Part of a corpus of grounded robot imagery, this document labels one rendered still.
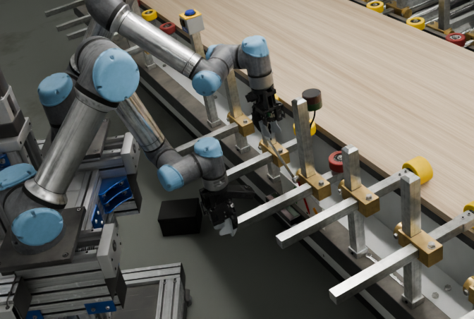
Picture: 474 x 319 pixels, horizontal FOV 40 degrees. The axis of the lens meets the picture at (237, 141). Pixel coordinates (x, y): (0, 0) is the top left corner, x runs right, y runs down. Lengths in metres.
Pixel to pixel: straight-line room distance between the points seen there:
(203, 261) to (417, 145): 1.39
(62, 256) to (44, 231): 0.17
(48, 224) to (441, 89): 1.50
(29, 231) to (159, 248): 1.72
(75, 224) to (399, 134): 1.10
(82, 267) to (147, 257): 1.43
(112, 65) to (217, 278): 1.73
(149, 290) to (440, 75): 1.48
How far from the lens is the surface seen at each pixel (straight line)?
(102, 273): 1.90
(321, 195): 2.11
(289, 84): 2.61
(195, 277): 3.12
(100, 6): 1.91
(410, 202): 1.68
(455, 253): 2.06
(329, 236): 2.17
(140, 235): 3.44
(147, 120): 1.83
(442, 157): 2.15
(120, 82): 1.56
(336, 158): 2.15
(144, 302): 2.80
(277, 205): 2.07
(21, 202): 1.68
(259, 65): 1.92
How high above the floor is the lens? 2.18
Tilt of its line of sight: 33 degrees down
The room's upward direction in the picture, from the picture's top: 11 degrees counter-clockwise
